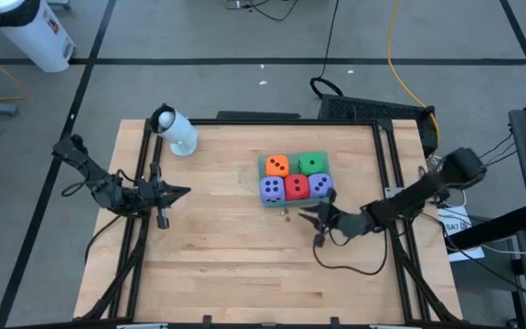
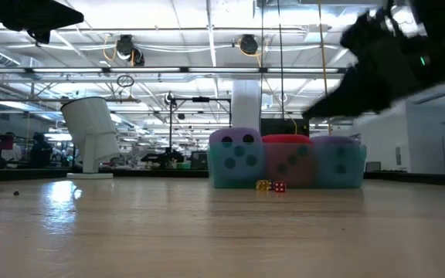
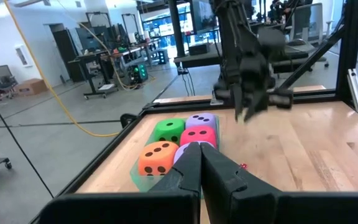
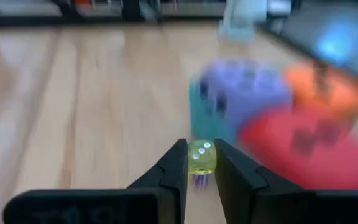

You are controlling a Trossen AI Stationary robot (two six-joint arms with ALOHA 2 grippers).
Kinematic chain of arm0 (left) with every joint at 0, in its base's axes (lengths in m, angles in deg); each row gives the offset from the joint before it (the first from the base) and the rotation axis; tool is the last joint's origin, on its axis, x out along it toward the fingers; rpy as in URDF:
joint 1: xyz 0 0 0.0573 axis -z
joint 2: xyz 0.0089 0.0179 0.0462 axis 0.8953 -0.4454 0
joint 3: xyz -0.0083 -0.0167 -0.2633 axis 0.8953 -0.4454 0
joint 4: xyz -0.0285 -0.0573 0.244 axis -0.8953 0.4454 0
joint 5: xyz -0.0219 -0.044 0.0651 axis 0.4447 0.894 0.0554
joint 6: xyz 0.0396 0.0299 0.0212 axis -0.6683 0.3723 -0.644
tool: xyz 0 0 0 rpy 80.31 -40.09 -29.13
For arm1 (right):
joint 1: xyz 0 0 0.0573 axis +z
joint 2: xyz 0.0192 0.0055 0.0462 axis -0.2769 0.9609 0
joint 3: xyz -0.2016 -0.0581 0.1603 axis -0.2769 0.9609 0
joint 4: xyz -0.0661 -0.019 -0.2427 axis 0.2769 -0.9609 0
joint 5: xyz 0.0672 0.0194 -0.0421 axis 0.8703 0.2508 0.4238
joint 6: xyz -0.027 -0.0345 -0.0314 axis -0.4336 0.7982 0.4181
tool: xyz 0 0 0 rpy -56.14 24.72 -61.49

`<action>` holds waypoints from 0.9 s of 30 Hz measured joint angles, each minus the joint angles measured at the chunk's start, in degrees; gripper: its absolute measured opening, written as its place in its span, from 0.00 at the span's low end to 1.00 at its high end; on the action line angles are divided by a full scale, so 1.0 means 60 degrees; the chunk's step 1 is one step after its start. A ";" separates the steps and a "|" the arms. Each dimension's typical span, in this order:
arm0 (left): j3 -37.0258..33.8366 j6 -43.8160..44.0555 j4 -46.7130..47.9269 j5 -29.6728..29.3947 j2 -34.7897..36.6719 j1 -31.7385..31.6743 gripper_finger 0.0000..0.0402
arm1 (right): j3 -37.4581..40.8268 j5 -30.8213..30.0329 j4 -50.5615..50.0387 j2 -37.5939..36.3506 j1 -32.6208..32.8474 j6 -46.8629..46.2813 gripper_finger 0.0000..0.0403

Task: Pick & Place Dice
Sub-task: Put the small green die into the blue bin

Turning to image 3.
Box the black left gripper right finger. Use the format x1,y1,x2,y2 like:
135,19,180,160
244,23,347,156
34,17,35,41
201,143,358,224

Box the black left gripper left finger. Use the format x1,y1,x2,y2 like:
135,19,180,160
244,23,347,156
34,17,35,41
39,142,202,224

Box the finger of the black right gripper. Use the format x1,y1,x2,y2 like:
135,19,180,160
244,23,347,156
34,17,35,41
247,93,269,122
233,85,247,121

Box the large purple foam die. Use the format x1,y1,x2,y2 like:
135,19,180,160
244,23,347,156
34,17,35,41
185,112,218,130
173,140,216,166

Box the teal plastic bin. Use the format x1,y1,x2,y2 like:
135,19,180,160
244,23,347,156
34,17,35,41
129,114,222,200

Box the large orange foam die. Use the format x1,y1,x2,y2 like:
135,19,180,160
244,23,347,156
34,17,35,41
137,140,180,177

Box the large red foam die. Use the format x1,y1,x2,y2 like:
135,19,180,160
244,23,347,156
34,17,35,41
180,125,218,149

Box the large green foam die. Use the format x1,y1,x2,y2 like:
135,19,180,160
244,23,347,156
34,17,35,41
153,118,186,146

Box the light gray office chair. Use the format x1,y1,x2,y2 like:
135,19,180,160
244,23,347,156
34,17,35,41
287,2,331,68

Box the black pillar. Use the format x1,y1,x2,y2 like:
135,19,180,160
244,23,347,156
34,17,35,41
168,0,186,58

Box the computer tower green lights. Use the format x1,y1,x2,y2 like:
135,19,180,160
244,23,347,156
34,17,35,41
131,62,149,84

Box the black wheeled desk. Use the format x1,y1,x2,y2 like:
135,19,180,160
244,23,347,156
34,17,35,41
68,40,167,100

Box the cardboard box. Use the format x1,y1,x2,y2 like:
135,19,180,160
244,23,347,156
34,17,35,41
14,78,48,96

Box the silver aluminium rail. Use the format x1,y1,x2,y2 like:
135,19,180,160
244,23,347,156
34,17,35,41
346,68,358,116

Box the black aluminium table frame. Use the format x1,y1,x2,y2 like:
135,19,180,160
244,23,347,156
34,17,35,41
29,0,358,224

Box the beige hanging cable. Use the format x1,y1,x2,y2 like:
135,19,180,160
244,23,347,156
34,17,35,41
56,0,155,91

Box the thin black cable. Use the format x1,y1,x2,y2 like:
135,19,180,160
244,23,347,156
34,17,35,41
0,83,55,199

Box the yellow floor cable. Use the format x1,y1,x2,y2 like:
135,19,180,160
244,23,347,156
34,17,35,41
3,0,121,138

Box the white wall frame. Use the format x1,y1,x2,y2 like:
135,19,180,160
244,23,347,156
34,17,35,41
14,44,31,68

